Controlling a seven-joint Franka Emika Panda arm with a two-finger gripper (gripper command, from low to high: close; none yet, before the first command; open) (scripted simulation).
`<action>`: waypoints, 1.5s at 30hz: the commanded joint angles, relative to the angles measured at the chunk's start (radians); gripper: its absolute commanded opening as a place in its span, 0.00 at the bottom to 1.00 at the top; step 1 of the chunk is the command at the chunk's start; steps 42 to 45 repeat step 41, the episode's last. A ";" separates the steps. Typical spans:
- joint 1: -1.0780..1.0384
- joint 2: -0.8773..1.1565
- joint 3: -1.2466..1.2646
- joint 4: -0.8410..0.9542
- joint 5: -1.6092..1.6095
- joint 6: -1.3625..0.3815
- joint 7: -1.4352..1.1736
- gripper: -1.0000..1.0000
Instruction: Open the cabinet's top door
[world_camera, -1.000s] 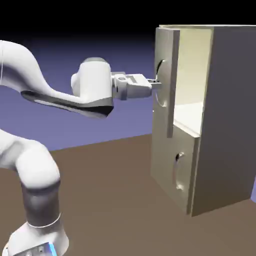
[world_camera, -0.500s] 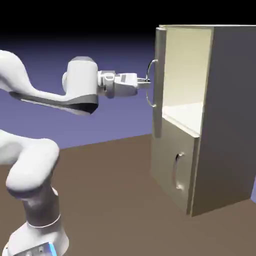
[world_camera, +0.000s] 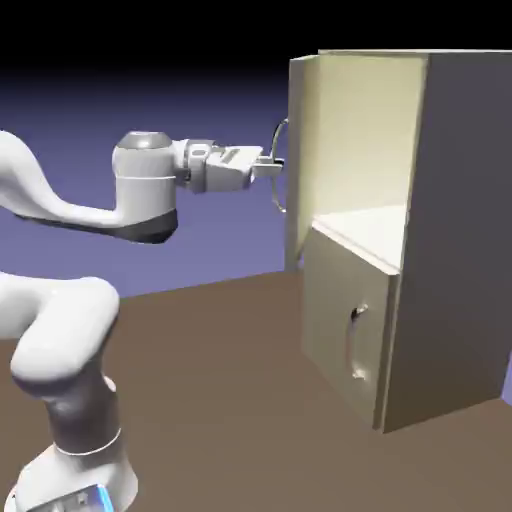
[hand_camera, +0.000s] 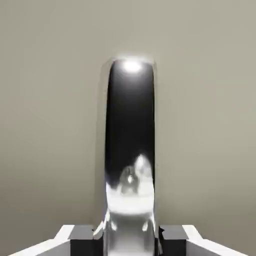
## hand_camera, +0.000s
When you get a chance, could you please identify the curved shiny metal handle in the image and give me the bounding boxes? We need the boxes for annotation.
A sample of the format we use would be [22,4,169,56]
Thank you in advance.
[93,53,163,256]

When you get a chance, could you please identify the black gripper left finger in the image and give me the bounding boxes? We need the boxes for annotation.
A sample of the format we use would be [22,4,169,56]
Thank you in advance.
[7,224,105,256]

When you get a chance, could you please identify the beige painted cabinet door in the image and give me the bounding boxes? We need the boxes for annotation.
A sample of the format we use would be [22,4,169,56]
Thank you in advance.
[0,0,256,256]

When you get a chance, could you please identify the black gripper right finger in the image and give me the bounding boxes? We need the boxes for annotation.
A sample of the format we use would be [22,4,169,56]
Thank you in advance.
[154,224,249,256]

